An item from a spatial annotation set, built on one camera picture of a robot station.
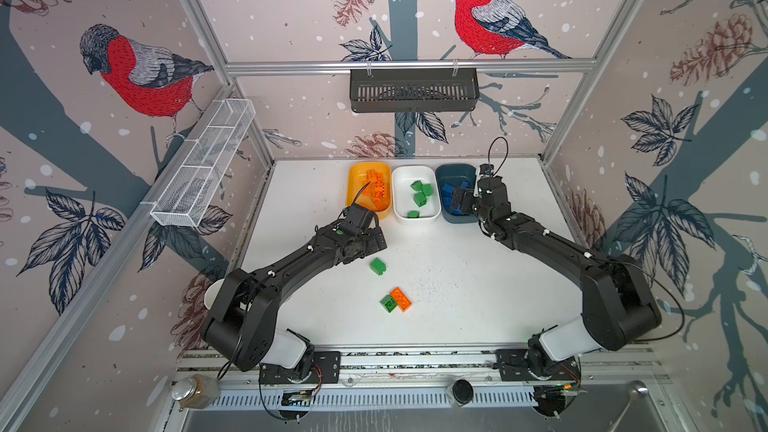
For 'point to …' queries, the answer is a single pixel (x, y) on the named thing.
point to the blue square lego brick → (447, 191)
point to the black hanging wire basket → (406, 90)
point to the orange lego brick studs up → (380, 196)
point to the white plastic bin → (416, 194)
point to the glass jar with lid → (196, 391)
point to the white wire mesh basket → (203, 160)
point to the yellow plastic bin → (369, 184)
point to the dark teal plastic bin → (448, 178)
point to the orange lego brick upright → (402, 301)
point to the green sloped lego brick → (413, 214)
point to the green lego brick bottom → (388, 302)
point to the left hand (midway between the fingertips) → (373, 245)
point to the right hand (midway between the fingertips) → (464, 193)
